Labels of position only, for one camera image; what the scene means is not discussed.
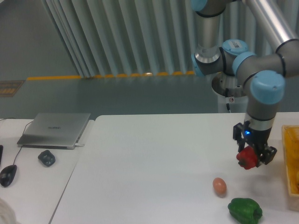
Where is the red bell pepper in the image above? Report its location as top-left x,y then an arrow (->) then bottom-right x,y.
236,146 -> 258,170

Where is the black mouse cable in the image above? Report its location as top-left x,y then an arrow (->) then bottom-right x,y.
0,118 -> 35,166

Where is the white folding partition screen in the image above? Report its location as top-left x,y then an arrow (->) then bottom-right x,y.
44,0 -> 299,78

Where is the silver closed laptop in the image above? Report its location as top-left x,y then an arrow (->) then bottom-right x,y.
17,113 -> 91,149

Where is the yellow plastic basket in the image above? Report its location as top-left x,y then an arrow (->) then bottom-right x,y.
282,125 -> 299,196

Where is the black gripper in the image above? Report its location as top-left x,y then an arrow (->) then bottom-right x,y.
233,121 -> 277,167

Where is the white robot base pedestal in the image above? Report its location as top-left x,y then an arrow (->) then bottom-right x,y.
211,71 -> 249,114

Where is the brown egg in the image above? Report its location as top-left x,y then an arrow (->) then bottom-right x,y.
213,177 -> 227,195

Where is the black pedestal cable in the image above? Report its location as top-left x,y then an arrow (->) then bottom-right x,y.
225,88 -> 232,113

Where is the small black plastic holder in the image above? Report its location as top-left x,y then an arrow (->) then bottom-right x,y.
38,150 -> 56,167

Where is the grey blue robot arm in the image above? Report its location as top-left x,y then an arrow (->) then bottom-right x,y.
191,0 -> 299,169

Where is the white printed bag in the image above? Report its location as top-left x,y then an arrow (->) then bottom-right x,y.
0,199 -> 18,224

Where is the green bell pepper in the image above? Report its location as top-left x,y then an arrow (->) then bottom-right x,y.
228,198 -> 263,224

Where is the black computer mouse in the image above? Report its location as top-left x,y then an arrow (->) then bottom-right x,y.
0,164 -> 17,187

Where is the black device at edge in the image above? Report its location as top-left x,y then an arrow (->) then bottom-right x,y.
0,145 -> 4,166

